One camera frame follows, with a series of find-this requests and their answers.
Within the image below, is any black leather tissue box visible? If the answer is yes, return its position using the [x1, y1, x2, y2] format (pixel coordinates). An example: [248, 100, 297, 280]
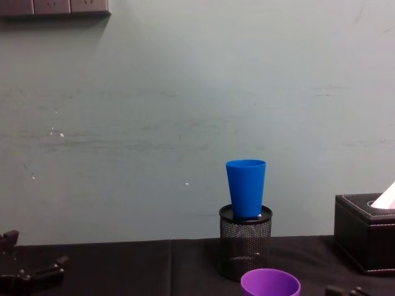
[334, 193, 395, 276]

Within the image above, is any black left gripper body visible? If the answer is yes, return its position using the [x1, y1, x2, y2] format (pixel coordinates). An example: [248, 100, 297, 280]
[0, 273, 65, 296]

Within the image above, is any black mesh pen holder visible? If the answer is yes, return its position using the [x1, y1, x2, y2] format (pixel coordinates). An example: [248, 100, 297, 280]
[218, 203, 273, 282]

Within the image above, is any grey wall socket plate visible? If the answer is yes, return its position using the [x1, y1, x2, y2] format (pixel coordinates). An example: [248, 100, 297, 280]
[33, 0, 72, 15]
[0, 0, 35, 16]
[70, 0, 109, 14]

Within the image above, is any black table cloth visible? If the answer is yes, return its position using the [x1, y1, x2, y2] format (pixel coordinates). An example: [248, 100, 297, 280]
[0, 235, 395, 296]

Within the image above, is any white paper tissue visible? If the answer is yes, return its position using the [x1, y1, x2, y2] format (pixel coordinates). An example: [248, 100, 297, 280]
[371, 181, 395, 210]

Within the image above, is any blue plastic cup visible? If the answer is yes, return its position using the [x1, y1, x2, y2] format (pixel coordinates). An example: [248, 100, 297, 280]
[225, 158, 267, 219]

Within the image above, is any purple plastic cup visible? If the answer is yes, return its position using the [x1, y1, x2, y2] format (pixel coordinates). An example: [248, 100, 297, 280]
[240, 268, 302, 296]

